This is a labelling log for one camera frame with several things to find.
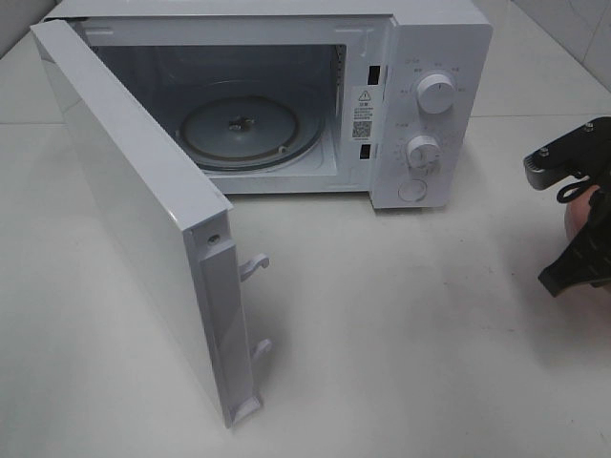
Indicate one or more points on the upper white power knob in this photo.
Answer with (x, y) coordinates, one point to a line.
(435, 93)

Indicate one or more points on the white timer knob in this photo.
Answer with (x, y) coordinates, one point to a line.
(421, 151)

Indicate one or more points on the pink round plate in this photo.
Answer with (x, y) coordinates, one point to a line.
(576, 213)

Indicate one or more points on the white microwave door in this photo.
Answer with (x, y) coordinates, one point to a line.
(168, 218)

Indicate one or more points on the round white door-release button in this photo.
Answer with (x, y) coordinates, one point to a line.
(412, 190)

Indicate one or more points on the white microwave oven body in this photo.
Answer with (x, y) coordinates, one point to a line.
(358, 61)

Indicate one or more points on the glass microwave turntable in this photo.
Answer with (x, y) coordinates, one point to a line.
(249, 132)

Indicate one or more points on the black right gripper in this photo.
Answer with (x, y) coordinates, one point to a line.
(586, 260)

